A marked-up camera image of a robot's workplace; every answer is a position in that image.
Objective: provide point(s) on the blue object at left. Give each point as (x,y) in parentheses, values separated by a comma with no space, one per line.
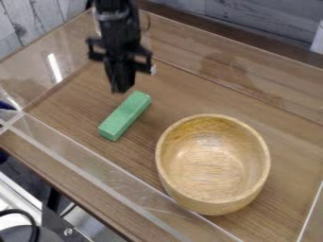
(6,106)

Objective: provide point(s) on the clear acrylic tray enclosure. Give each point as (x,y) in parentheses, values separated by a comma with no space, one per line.
(208,74)

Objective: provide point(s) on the green rectangular block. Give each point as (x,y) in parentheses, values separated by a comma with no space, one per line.
(125,115)

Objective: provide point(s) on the white object at right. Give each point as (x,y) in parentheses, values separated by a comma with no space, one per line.
(317,45)

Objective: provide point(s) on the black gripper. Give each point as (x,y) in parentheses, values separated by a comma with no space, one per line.
(118,48)

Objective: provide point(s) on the brown wooden bowl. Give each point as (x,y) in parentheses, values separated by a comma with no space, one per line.
(213,162)

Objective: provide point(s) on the black metal bracket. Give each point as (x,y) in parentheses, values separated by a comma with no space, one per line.
(57,230)

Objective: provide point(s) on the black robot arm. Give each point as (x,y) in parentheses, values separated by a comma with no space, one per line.
(114,6)

